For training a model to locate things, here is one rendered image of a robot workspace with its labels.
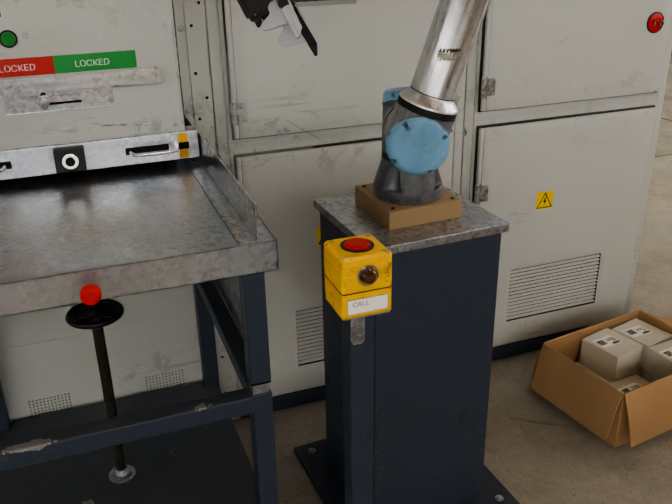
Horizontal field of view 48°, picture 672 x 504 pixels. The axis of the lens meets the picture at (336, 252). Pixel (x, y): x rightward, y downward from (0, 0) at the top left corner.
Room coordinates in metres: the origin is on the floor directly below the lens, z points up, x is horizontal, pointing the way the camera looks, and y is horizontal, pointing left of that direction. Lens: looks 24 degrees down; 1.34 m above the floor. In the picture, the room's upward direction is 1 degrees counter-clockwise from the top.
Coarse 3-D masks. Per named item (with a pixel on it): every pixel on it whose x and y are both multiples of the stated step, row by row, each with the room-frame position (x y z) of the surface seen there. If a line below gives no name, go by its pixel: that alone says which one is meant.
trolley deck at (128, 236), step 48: (0, 192) 1.44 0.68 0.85; (48, 192) 1.43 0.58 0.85; (96, 192) 1.43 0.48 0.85; (144, 192) 1.42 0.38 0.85; (192, 192) 1.42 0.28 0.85; (0, 240) 1.19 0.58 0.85; (48, 240) 1.18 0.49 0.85; (96, 240) 1.18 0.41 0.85; (144, 240) 1.17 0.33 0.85; (192, 240) 1.17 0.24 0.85; (0, 288) 1.02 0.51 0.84; (48, 288) 1.04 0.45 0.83; (144, 288) 1.09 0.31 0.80
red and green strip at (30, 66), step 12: (0, 60) 1.48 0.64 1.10; (12, 60) 1.49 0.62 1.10; (24, 60) 1.50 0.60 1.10; (36, 60) 1.51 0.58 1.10; (48, 60) 1.51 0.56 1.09; (60, 60) 1.52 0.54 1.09; (72, 60) 1.53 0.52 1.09; (84, 60) 1.54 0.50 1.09; (96, 60) 1.54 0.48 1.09; (108, 60) 1.55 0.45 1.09; (120, 60) 1.56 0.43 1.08; (132, 60) 1.57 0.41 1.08; (0, 72) 1.48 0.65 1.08; (12, 72) 1.49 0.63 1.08; (24, 72) 1.50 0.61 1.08; (36, 72) 1.50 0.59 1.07; (48, 72) 1.51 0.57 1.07; (60, 72) 1.52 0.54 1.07
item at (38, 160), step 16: (192, 128) 1.61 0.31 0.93; (64, 144) 1.50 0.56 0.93; (80, 144) 1.51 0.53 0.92; (96, 144) 1.52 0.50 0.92; (112, 144) 1.54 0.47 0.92; (128, 144) 1.55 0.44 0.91; (144, 144) 1.56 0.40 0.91; (160, 144) 1.57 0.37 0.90; (192, 144) 1.59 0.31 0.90; (0, 160) 1.46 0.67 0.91; (16, 160) 1.47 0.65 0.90; (32, 160) 1.48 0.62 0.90; (48, 160) 1.49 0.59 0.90; (96, 160) 1.52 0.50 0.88; (112, 160) 1.53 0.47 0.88; (128, 160) 1.54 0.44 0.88; (144, 160) 1.56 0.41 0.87; (160, 160) 1.57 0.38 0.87; (0, 176) 1.46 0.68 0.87; (16, 176) 1.47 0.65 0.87; (32, 176) 1.48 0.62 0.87
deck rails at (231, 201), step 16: (208, 144) 1.52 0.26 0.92; (192, 160) 1.62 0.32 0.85; (208, 160) 1.52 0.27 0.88; (208, 176) 1.50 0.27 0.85; (224, 176) 1.37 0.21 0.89; (208, 192) 1.40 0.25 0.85; (224, 192) 1.39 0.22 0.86; (240, 192) 1.25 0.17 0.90; (224, 208) 1.31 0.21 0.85; (240, 208) 1.26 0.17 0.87; (256, 208) 1.15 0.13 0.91; (240, 224) 1.23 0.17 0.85; (256, 224) 1.15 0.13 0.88; (240, 240) 1.16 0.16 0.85; (256, 240) 1.15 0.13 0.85
